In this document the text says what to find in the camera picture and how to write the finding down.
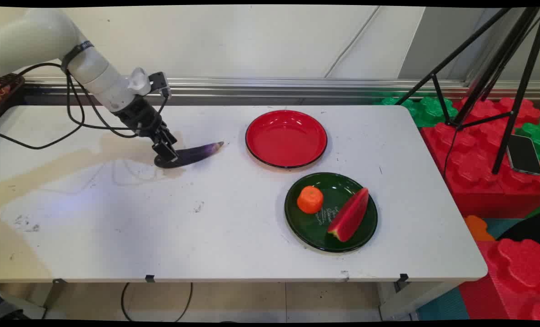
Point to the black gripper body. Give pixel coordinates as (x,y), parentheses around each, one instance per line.
(139,117)

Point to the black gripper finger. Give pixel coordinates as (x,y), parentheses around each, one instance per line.
(169,136)
(165,151)

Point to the purple toy eggplant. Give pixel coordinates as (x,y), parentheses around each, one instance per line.
(197,153)

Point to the orange toy tangerine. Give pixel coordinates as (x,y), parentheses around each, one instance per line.
(310,200)

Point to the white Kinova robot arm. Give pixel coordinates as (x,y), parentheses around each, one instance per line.
(47,41)

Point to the red round plate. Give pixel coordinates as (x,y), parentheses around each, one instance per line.
(286,138)

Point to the black table edge clip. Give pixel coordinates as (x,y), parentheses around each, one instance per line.
(150,278)
(403,278)

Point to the dark tray with toys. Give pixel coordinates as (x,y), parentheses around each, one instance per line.
(6,93)

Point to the dark green round plate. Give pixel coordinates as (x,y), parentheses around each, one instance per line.
(315,229)

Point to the red toy watermelon slice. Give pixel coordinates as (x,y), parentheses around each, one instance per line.
(349,215)

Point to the white table leg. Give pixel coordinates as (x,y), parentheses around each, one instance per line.
(411,302)

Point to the large red foam block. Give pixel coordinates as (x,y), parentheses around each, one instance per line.
(474,181)

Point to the teal foam floor mat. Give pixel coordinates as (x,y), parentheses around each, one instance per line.
(442,306)

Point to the orange foam piece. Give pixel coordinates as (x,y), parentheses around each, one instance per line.
(478,228)

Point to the black smartphone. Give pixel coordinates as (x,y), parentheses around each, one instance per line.
(523,154)

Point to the black tripod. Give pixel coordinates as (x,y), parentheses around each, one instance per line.
(522,86)

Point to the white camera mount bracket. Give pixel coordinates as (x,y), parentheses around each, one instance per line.
(139,81)

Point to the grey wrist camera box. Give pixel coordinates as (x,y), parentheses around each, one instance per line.
(158,84)

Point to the aluminium wall rail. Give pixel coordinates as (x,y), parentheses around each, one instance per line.
(297,86)

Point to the grey metal table bracket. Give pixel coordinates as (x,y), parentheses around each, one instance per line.
(55,290)

